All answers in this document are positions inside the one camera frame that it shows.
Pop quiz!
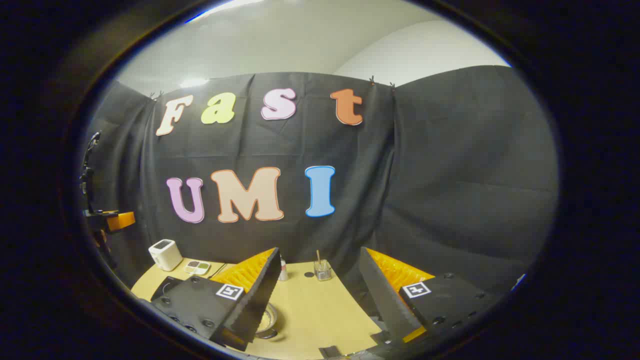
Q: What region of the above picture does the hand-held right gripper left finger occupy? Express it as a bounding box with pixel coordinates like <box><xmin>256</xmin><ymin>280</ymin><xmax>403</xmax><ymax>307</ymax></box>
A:
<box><xmin>150</xmin><ymin>247</ymin><xmax>282</xmax><ymax>352</ymax></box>

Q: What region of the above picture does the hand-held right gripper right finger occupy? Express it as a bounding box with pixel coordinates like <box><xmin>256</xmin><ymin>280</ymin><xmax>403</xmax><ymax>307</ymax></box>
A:
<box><xmin>358</xmin><ymin>246</ymin><xmax>498</xmax><ymax>346</ymax></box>

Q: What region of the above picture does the steel pot with black handle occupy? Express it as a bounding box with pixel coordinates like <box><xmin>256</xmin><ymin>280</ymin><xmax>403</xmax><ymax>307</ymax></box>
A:
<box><xmin>254</xmin><ymin>302</ymin><xmax>279</xmax><ymax>341</ymax></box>

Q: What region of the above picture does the white toaster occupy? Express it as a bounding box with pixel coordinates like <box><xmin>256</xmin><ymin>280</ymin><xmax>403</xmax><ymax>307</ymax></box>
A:
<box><xmin>148</xmin><ymin>239</ymin><xmax>184</xmax><ymax>272</ymax></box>

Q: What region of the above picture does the white divided bean dish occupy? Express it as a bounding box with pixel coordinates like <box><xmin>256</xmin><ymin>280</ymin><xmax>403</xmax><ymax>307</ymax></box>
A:
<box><xmin>183</xmin><ymin>260</ymin><xmax>212</xmax><ymax>276</ymax></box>

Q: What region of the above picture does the black backdrop cloth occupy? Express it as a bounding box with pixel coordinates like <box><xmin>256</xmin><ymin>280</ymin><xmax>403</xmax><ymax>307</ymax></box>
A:
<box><xmin>82</xmin><ymin>65</ymin><xmax>560</xmax><ymax>301</ymax></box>

